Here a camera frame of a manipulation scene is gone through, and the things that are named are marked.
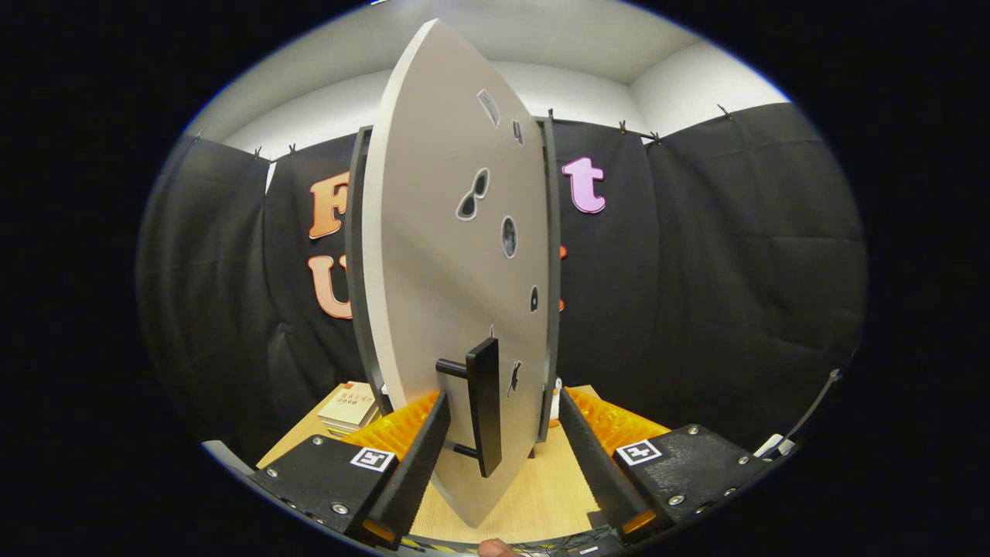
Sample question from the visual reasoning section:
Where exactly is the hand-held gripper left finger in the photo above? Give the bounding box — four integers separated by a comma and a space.
247, 391, 452, 552

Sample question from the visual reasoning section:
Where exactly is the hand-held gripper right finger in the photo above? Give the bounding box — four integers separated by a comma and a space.
558, 387, 774, 546

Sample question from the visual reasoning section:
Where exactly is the dark grey shoe cabinet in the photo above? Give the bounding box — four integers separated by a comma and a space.
344, 116, 562, 457

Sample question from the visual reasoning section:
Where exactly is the stack of books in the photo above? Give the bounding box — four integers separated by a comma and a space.
317, 381, 381, 438

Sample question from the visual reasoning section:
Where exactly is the white board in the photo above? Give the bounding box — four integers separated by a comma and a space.
754, 433, 797, 459

